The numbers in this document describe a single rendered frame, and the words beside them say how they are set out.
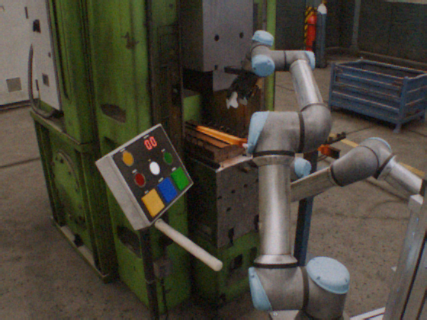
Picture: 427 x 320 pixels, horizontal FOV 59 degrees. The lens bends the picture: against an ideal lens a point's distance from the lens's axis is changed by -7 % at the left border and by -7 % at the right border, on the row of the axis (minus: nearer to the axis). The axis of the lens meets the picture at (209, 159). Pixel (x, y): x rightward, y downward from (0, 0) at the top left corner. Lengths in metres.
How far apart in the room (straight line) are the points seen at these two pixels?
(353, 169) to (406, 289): 0.51
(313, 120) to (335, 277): 0.42
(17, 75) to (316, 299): 6.27
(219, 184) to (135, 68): 0.66
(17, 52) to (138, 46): 5.22
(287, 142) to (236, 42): 0.87
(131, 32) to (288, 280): 1.13
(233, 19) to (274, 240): 1.08
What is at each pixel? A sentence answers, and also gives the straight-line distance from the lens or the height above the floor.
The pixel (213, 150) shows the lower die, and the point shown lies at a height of 0.98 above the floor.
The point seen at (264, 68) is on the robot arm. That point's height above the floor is 1.45.
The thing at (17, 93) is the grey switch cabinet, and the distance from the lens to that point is 6.92.
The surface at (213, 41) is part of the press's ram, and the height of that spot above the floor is 1.49.
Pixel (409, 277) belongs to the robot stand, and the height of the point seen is 1.10.
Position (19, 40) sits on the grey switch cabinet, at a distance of 6.81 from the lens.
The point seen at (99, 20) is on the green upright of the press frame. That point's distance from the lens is 2.02.
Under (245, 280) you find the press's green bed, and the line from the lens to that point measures 2.44.
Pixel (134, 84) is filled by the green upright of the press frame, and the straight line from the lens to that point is 1.72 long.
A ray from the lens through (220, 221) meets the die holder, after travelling 2.00.
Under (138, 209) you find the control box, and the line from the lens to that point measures 1.39.
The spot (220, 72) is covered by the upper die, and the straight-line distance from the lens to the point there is 1.80.
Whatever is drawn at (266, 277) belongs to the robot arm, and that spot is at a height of 1.04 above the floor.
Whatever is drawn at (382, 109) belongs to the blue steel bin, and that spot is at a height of 0.24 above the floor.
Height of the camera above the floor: 1.72
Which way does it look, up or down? 24 degrees down
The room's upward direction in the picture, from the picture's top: 1 degrees counter-clockwise
